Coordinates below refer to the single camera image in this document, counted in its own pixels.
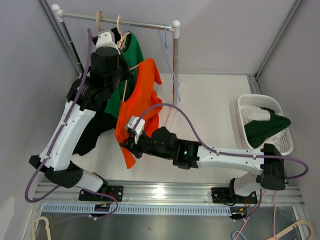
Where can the blue wire hanger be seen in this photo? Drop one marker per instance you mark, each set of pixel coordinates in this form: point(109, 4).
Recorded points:
point(164, 45)

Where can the white plastic basket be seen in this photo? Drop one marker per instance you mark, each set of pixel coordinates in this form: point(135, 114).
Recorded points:
point(285, 143)

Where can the metal clothes rack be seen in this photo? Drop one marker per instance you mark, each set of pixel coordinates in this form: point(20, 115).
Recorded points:
point(173, 28)

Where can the white and dark green shirt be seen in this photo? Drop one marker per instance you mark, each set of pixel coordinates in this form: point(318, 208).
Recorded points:
point(263, 125)

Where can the beige hanger on floor right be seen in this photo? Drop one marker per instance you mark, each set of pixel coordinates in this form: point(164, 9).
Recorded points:
point(294, 226)

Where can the black t shirt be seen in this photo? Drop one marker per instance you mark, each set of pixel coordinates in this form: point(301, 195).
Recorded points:
point(97, 130)

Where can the slotted cable duct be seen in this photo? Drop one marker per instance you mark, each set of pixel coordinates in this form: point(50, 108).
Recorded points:
point(138, 209)

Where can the pink wire hanger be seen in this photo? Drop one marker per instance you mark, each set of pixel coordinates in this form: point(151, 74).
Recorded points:
point(130, 56)

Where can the orange t shirt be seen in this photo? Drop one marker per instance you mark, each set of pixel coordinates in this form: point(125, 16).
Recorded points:
point(143, 97)

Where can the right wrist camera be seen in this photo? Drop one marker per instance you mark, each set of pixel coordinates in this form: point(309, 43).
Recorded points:
point(135, 127)

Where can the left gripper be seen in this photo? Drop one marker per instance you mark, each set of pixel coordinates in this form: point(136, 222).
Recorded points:
point(122, 60)

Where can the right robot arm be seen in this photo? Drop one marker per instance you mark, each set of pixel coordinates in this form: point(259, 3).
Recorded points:
point(264, 167)

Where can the blue hanger on floor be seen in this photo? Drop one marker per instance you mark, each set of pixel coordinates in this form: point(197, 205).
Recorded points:
point(237, 234)

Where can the beige hanger with black shirt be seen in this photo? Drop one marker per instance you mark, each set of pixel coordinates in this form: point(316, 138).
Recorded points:
point(98, 19)

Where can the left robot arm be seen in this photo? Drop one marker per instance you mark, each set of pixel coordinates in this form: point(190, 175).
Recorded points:
point(55, 160)

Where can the beige hanger with green shirt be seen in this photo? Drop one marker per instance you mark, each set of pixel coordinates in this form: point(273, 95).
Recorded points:
point(121, 44)

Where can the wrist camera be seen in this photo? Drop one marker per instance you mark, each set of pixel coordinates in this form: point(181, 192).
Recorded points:
point(106, 39)
point(135, 127)

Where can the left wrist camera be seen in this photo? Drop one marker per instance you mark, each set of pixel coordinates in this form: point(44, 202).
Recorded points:
point(106, 39)

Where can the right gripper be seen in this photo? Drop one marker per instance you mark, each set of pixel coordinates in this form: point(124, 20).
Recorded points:
point(130, 145)

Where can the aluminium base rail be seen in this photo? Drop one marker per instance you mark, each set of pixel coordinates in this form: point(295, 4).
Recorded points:
point(168, 193)

